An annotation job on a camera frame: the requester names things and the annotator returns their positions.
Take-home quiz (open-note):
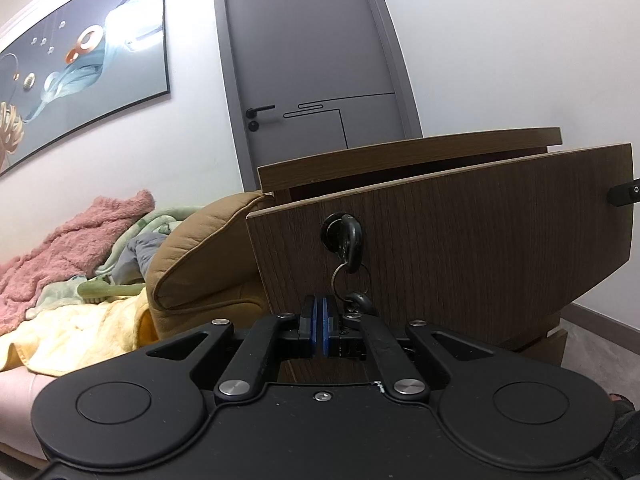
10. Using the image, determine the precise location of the framed abstract wall picture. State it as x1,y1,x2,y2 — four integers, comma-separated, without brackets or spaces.
0,0,172,177

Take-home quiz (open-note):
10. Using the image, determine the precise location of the grey cloth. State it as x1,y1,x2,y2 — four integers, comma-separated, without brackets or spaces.
112,232,172,287

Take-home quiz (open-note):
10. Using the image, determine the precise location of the pink sofa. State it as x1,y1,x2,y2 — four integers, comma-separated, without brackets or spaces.
0,365,72,462

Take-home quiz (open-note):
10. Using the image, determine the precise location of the person's dark clothing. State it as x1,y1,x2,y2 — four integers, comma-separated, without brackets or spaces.
597,390,640,480

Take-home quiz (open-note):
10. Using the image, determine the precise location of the green long-handled brush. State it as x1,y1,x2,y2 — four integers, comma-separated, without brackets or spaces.
77,280,147,304

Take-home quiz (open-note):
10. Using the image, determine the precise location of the grey door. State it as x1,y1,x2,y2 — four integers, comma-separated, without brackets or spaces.
211,0,424,193

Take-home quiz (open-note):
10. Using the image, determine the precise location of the yellow fleece blanket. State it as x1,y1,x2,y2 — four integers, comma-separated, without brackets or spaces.
0,295,156,377

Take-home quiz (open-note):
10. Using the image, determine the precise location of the pink fluffy blanket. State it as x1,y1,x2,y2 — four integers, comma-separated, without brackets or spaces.
0,190,156,334

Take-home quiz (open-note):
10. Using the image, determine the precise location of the tan leather armchair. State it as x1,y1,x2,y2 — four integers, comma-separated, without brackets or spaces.
145,192,277,347

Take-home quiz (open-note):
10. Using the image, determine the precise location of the pale green blanket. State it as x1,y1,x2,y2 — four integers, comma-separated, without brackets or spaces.
27,205,201,319

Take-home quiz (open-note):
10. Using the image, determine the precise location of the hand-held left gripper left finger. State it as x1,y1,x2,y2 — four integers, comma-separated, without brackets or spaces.
147,295,317,403

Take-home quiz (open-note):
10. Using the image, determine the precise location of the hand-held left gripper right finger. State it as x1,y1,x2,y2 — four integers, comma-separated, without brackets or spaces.
322,296,501,403

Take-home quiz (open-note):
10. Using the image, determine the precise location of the black key in lock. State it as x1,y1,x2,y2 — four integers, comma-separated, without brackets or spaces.
320,212,364,274

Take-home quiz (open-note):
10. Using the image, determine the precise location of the wooden drawer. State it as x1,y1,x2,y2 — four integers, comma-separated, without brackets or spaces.
246,143,634,356

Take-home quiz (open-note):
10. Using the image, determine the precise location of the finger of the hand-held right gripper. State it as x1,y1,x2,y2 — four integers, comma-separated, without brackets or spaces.
607,178,640,209

